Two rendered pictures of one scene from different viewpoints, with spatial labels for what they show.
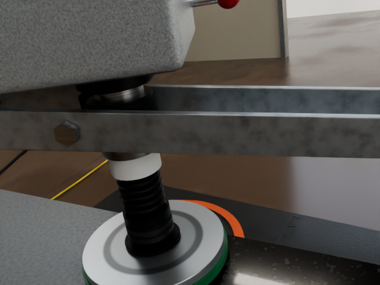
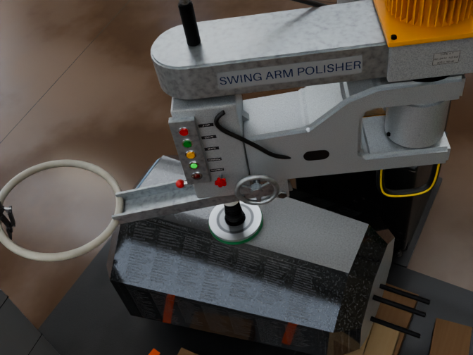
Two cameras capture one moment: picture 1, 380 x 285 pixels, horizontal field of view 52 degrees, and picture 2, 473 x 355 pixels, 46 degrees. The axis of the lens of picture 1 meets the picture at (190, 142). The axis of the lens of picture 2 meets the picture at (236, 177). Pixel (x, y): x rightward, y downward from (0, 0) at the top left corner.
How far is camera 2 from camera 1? 2.32 m
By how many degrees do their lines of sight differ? 109
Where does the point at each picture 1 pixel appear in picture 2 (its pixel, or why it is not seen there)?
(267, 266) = (196, 218)
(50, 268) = (277, 216)
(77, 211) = (283, 249)
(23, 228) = (305, 238)
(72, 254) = (272, 223)
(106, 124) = not seen: hidden behind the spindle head
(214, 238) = (212, 218)
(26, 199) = (320, 260)
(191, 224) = (221, 225)
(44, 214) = (300, 248)
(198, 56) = not seen: outside the picture
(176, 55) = not seen: hidden behind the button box
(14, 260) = (296, 220)
